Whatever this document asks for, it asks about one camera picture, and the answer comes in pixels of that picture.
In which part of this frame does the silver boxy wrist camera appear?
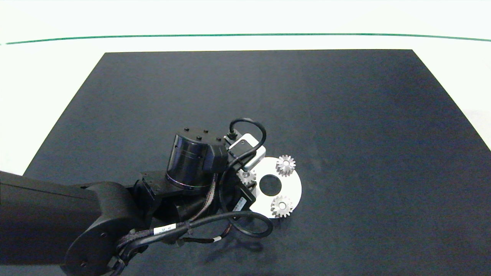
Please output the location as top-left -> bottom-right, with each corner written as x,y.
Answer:
226,133 -> 267,173

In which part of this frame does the small steel planetary gear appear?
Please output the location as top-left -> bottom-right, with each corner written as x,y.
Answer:
271,195 -> 294,218
276,155 -> 296,177
238,169 -> 257,185

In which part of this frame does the dark rectangular mat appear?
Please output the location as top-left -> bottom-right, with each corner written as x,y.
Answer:
0,49 -> 491,276

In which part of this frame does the round white pin plate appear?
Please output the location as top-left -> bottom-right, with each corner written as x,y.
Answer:
247,157 -> 302,219

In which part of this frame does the braided dark cable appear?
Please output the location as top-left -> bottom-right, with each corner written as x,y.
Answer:
192,174 -> 219,221

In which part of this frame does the black camera cable loop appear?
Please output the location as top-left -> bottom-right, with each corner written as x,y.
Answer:
219,118 -> 267,209

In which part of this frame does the thick black tagged cable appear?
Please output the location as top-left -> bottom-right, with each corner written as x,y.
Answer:
115,210 -> 274,269

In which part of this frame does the thin black tagged cable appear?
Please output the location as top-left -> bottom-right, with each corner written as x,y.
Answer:
169,224 -> 232,244

